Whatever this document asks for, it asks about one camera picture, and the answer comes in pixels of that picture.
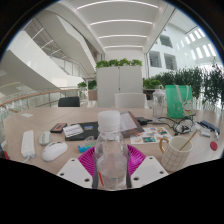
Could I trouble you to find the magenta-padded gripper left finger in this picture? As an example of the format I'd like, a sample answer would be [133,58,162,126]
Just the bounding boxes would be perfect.
[57,145,98,189]

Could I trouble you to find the white grid mug gold handle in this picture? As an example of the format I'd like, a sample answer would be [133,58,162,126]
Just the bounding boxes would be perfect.
[158,135,194,173]

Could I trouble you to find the black card case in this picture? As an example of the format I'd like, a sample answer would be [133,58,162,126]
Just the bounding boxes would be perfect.
[49,122,68,134]

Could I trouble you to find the white packet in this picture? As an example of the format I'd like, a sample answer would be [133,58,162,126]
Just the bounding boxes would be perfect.
[199,128,212,138]

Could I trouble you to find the black charger block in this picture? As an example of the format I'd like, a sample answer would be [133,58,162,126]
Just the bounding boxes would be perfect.
[135,116,149,126]

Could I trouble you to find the gold spoon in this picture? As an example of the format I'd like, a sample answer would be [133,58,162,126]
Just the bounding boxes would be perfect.
[178,129,198,152]

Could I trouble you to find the low planter with plants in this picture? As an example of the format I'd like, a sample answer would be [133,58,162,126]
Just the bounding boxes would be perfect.
[77,79,98,101]

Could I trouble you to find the white computer mouse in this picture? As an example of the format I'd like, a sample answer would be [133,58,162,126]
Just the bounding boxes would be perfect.
[41,141,69,162]

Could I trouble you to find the ceiling light strips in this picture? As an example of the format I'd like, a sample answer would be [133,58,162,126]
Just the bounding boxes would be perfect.
[76,0,159,49]

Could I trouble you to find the colourful sticker sheet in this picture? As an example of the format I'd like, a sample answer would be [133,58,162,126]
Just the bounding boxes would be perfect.
[129,126,173,145]

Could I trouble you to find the white cabinet with plants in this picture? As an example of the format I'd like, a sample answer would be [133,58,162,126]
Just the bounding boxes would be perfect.
[95,58,144,108]

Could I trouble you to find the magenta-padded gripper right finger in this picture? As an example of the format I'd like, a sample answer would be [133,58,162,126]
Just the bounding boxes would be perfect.
[126,145,169,189]

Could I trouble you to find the row of green plants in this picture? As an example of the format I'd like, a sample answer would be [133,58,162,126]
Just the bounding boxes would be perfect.
[143,59,224,111]

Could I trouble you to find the small blue packet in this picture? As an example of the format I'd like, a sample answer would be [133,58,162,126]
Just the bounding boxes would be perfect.
[77,136,98,153]

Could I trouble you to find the tall clear drinking bottle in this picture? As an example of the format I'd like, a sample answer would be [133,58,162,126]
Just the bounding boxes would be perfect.
[151,85,167,123]

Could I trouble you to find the tablet in dark case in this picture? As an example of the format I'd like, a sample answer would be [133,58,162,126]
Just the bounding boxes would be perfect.
[118,111,145,138]

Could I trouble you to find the black notebook with white card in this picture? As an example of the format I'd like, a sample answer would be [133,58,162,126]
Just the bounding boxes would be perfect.
[62,121,100,142]

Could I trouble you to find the white chair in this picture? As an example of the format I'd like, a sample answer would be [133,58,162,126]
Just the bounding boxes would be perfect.
[114,92,149,109]

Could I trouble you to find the black cable bundle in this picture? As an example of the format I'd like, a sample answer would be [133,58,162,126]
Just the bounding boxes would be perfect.
[156,116,198,135]

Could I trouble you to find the black chair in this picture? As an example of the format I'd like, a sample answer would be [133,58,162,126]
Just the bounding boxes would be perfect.
[57,96,81,108]

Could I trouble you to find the small grey computer mouse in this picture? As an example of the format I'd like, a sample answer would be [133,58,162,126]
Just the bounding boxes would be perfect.
[38,130,53,146]

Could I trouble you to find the green tote bag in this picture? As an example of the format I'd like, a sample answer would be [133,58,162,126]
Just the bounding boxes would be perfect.
[164,84,194,120]

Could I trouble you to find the clear plastic water bottle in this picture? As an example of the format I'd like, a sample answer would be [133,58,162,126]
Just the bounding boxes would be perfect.
[93,110,133,191]

